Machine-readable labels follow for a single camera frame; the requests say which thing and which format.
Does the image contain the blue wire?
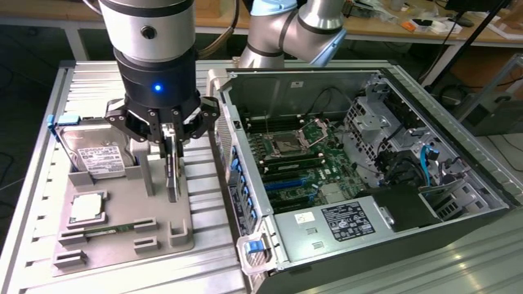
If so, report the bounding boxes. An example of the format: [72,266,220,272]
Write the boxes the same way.
[419,143,439,188]

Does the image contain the white and black desk object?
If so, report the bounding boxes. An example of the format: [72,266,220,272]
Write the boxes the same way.
[409,18,463,35]

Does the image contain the black looped wire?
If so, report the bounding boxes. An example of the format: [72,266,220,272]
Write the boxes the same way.
[308,86,353,122]

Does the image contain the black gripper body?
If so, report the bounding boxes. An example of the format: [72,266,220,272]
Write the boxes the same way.
[113,48,201,111]

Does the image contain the CPU socket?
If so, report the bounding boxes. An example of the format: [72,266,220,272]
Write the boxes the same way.
[269,130,307,157]

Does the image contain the open black PC case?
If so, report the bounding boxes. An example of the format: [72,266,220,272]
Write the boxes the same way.
[205,60,522,294]

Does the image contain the graphics card with black fan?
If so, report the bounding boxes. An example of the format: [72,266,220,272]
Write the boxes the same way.
[161,122,184,203]

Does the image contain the silver CPU chip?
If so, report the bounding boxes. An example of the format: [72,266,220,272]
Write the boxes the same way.
[69,194,107,222]

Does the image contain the metal socket cover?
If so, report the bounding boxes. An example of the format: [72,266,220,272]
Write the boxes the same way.
[296,118,335,147]

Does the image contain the green RAM stick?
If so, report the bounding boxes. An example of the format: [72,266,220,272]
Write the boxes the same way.
[83,222,136,237]

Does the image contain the black plastic shroud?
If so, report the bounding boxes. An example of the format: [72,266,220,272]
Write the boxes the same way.
[353,186,444,233]

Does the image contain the green motherboard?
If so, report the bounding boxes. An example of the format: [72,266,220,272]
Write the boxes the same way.
[244,115,371,216]

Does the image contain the black monitor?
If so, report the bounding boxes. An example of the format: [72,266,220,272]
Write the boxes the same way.
[443,0,513,28]

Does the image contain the silver chipset heatsink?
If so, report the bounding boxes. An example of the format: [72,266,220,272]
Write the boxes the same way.
[319,184,349,203]

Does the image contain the black tripod pole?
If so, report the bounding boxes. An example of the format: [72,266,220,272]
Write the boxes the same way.
[420,0,513,86]

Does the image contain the black installed RAM stick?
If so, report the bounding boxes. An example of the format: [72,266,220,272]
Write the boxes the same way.
[263,157,324,173]

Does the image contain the hard disk in blue carrier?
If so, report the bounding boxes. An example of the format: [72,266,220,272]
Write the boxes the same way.
[45,113,139,181]

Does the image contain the gray parts rack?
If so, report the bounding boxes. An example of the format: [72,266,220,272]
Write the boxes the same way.
[49,143,197,279]

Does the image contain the black power wire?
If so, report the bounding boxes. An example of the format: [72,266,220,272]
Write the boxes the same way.
[373,149,428,188]

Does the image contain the blue expansion slot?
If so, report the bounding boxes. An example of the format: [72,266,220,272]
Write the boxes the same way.
[264,178,307,191]

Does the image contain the black expansion slot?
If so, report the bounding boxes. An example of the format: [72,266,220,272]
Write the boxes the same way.
[269,195,312,211]

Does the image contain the silver disk bay cage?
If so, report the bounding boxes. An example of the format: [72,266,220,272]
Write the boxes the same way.
[343,78,413,184]

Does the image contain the silver power supply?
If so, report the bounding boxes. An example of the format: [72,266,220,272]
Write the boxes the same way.
[272,195,396,271]

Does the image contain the gray disk bay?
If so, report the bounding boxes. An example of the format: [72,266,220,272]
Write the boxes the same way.
[419,179,491,222]

